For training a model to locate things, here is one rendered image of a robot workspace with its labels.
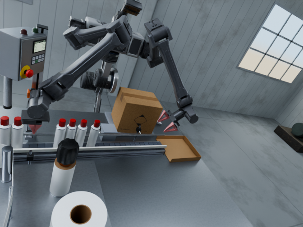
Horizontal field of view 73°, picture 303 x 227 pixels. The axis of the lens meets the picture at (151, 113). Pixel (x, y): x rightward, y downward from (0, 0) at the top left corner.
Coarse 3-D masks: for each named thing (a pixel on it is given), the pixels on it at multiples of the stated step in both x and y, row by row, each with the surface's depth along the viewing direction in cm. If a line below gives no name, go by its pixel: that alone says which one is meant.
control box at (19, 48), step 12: (0, 36) 79; (12, 36) 78; (24, 36) 81; (36, 36) 87; (0, 48) 81; (12, 48) 81; (24, 48) 82; (0, 60) 84; (12, 60) 83; (24, 60) 85; (0, 72) 86; (12, 72) 85; (36, 72) 96
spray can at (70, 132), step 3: (72, 120) 110; (75, 120) 111; (69, 123) 111; (72, 123) 110; (75, 123) 112; (69, 126) 111; (72, 126) 111; (75, 126) 113; (66, 129) 112; (69, 129) 111; (72, 129) 111; (75, 129) 113; (66, 132) 113; (69, 132) 112; (72, 132) 112; (66, 135) 113; (69, 135) 113; (72, 135) 114; (69, 138) 114; (72, 138) 115
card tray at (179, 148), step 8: (160, 136) 169; (168, 136) 173; (176, 136) 178; (184, 136) 183; (168, 144) 169; (176, 144) 173; (184, 144) 178; (168, 152) 160; (176, 152) 163; (184, 152) 167; (192, 152) 171; (176, 160) 153; (184, 160) 157; (192, 160) 162
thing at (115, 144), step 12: (24, 144) 112; (36, 144) 114; (48, 144) 118; (84, 144) 128; (96, 144) 132; (108, 144) 136; (120, 144) 140; (132, 144) 145; (144, 144) 150; (156, 144) 155
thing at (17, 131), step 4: (16, 120) 96; (20, 120) 97; (12, 124) 98; (16, 124) 97; (20, 124) 99; (12, 128) 98; (16, 128) 98; (20, 128) 99; (12, 132) 99; (16, 132) 99; (20, 132) 100; (12, 136) 100; (16, 136) 100; (20, 136) 101; (12, 140) 101; (16, 140) 101; (20, 140) 103; (12, 144) 102; (16, 144) 102; (20, 144) 104; (16, 148) 104
